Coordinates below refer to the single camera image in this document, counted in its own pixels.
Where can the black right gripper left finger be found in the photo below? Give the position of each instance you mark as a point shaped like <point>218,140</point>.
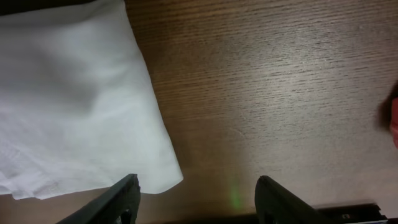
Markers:
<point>119,204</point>

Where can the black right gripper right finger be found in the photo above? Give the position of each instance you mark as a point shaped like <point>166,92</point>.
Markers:
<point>276,205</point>

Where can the white t-shirt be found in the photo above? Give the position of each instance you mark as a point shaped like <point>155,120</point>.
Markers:
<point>78,110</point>

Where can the red t-shirt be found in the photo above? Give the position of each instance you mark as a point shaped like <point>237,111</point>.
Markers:
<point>394,121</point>

